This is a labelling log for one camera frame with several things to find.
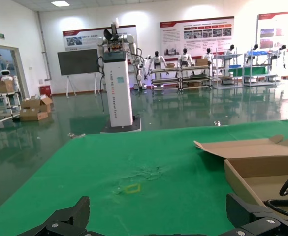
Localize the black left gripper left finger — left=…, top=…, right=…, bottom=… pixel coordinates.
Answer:
left=18, top=196, right=102, bottom=236

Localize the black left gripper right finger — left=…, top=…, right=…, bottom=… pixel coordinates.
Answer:
left=222, top=193, right=288, bottom=236

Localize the black power cable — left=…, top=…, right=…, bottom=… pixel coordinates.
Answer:
left=261, top=166, right=288, bottom=222

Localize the open brown cardboard box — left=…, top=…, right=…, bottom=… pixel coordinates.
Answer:
left=193, top=134, right=288, bottom=233

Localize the flat cardboard box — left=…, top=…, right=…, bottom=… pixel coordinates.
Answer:
left=19, top=109, right=48, bottom=122

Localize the yellow tape mark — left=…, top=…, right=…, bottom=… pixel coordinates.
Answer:
left=123, top=183, right=142, bottom=194

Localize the green table cloth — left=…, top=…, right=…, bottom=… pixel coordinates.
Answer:
left=0, top=118, right=288, bottom=236

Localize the white tube rack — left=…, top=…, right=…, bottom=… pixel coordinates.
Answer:
left=0, top=89, right=22, bottom=127

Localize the grey metal shelf rack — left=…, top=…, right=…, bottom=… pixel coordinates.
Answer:
left=243, top=45, right=277, bottom=87
left=212, top=48, right=243, bottom=89

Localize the roller shelf rack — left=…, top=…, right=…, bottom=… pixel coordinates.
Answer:
left=180, top=64, right=213, bottom=92
left=150, top=66, right=181, bottom=92

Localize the small white round-head robot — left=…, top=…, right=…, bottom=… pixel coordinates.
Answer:
left=0, top=69, right=14, bottom=82

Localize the dark screen on stand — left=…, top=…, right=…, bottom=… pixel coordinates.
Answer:
left=57, top=48, right=99, bottom=97

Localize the white humanoid robot black head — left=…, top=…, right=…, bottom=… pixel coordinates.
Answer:
left=224, top=44, right=236, bottom=67
left=247, top=44, right=259, bottom=62
left=178, top=48, right=195, bottom=74
left=146, top=51, right=164, bottom=81
left=273, top=44, right=288, bottom=69
left=203, top=48, right=215, bottom=65

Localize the grey doorway frame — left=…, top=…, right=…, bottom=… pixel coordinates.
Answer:
left=0, top=43, right=29, bottom=99

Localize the grey wall pipe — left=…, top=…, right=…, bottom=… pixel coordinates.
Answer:
left=37, top=11, right=52, bottom=81

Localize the wide red-header wall poster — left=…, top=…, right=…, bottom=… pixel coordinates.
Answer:
left=160, top=16, right=235, bottom=58

